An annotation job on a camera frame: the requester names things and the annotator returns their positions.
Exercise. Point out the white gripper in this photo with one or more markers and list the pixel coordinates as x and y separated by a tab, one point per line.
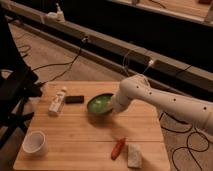
118	102

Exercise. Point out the green ceramic bowl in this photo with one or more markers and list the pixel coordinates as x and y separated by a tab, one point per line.
98	104

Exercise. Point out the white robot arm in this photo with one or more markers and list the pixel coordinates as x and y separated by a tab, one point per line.
196	112

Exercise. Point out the black rectangular block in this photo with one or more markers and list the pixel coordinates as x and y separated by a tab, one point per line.
74	99

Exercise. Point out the orange carrot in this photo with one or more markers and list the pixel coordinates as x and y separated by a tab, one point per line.
118	148

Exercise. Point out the white plastic bottle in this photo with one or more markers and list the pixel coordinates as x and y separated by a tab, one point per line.
57	102

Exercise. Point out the grey sponge block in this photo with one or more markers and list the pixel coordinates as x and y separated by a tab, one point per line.
134	156

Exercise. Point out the white cup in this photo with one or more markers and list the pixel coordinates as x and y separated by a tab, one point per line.
35	144

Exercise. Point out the black chair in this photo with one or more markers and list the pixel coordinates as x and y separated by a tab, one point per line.
17	84

